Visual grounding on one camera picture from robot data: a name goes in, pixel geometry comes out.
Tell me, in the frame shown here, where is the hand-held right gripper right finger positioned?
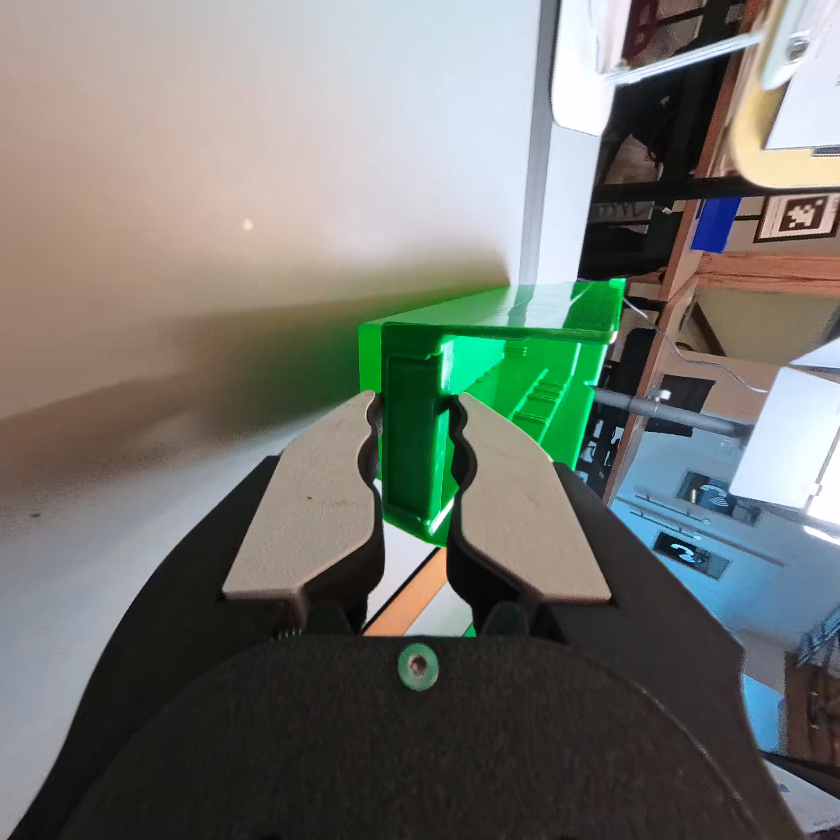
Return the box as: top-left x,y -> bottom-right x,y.
446,392 -> 613,637

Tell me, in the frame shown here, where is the blue storage box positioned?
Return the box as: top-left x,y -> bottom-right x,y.
689,197 -> 742,253

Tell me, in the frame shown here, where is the instruction sheet on board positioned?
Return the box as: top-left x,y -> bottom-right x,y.
725,0 -> 840,191

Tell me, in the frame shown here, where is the white stand rod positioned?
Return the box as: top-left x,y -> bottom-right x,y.
604,29 -> 769,86

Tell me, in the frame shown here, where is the metal pole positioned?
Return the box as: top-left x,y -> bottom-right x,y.
594,387 -> 756,434

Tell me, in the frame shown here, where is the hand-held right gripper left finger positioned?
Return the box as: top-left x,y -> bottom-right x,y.
222,390 -> 387,636

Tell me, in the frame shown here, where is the black-white marker sign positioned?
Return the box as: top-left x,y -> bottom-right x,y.
753,193 -> 840,244

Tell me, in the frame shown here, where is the printed instruction sheet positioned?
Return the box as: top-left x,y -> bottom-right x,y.
764,59 -> 840,155

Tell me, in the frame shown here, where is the white page holder bar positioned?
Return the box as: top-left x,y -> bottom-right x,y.
758,0 -> 828,89

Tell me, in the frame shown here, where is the wood-edged white desk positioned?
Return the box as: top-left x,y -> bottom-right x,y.
364,548 -> 447,636

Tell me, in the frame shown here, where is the green plastic bin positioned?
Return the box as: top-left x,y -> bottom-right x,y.
357,279 -> 627,547

